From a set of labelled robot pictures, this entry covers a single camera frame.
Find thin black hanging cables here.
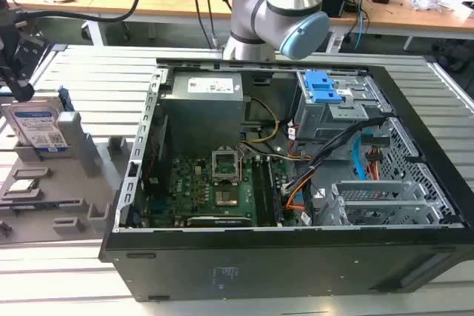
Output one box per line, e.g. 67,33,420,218
191,0,233,51

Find black wire bundle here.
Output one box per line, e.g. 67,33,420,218
306,117,390,173

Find CPU socket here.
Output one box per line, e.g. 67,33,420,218
211,149,241,186

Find grey power supply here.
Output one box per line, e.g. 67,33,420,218
159,71,246,147

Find perforated metal disk bay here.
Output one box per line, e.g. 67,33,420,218
310,180,457,226

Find hard disk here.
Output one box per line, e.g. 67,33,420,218
1,86,75,157

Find red yellow power wires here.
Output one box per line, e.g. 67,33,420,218
364,147,384,178

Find blue drive cage latch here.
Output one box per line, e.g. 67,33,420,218
304,70,344,104

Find wooden desk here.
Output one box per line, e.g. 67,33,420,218
0,0,474,40

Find orange wire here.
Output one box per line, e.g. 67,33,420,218
286,178,313,210

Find grey metal drive cage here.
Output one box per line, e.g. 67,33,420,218
292,70,393,144

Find square silver heatsink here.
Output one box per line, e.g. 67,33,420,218
214,189,239,207

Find blue hanging cable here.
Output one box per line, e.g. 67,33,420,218
354,7,368,51

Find silver CPU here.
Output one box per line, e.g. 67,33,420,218
9,179,38,193

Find blue wire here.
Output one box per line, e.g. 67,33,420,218
351,131,367,184

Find grey parts rack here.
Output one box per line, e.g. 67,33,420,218
0,110,129,245

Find black PC case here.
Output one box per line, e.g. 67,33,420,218
98,57,474,303

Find black RAM slot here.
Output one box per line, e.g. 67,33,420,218
266,160,285,226
255,157,274,226

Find green motherboard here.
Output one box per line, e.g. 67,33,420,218
142,145,297,228

